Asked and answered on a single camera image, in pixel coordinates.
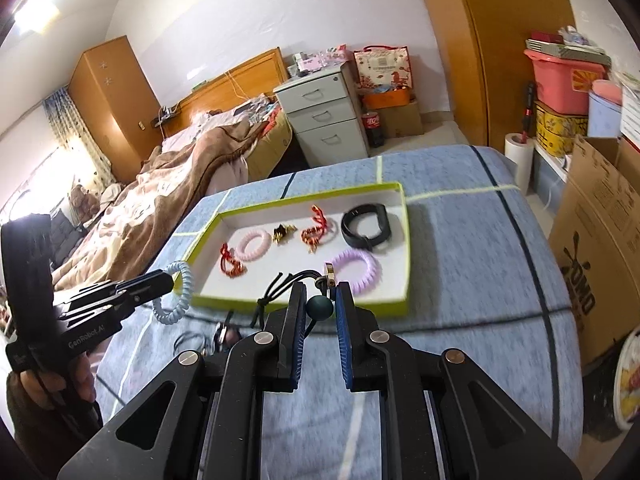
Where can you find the large brown cardboard box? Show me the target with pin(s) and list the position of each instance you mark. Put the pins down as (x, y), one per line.
(595, 239)

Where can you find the black bagged trash bin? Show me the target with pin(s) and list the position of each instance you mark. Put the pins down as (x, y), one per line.
(611, 391)

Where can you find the wooden bed headboard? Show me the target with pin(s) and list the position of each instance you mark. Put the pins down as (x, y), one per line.
(257, 76)

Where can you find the wooden corner cabinet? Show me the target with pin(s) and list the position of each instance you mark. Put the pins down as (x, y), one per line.
(118, 106)

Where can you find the orange box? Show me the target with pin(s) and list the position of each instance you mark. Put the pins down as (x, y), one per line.
(387, 99)

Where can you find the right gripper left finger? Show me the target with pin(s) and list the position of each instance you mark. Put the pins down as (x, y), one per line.
(288, 326)

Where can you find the red patterned gift bag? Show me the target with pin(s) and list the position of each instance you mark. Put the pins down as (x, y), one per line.
(383, 67)

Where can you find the tall wooden wardrobe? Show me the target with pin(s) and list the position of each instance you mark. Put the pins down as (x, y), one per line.
(481, 44)

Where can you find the floral window curtain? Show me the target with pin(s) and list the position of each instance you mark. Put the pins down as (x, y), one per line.
(92, 169)

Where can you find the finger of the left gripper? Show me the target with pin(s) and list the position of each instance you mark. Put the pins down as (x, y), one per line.
(96, 300)
(155, 283)

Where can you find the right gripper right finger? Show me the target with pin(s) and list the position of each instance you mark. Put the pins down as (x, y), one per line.
(361, 369)

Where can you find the yellow patterned box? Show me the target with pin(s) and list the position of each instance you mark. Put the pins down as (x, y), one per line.
(556, 132)

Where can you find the light blue pink-lidded box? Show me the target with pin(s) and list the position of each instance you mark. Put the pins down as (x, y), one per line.
(604, 117)

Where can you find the white three drawer cabinet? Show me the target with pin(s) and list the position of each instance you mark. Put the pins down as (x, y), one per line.
(325, 114)

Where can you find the left hand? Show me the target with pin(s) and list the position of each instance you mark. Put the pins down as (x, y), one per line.
(39, 386)

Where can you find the black wristband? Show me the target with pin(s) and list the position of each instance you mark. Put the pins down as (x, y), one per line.
(366, 226)

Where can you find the brown fleece blanket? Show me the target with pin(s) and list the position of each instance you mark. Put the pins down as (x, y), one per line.
(136, 226)

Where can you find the green shallow cardboard tray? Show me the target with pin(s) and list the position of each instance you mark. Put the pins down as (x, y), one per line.
(380, 284)

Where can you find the black tie with teal bead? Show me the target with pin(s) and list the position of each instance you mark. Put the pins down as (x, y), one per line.
(317, 308)

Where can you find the pink plastic storage bin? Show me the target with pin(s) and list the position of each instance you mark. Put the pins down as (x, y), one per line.
(564, 85)

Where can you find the white paper roll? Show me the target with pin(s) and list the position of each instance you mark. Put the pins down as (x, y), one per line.
(520, 152)

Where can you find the blue plaid table cloth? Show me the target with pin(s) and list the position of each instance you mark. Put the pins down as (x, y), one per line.
(483, 280)

